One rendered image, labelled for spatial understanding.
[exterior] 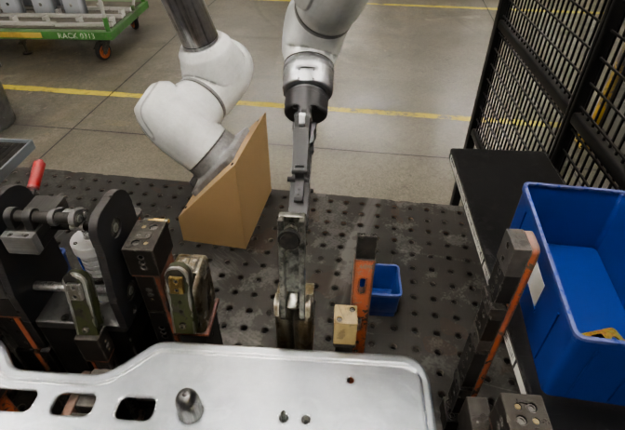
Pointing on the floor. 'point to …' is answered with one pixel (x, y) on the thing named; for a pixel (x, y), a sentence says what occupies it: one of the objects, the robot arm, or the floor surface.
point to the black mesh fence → (577, 101)
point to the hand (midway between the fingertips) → (299, 207)
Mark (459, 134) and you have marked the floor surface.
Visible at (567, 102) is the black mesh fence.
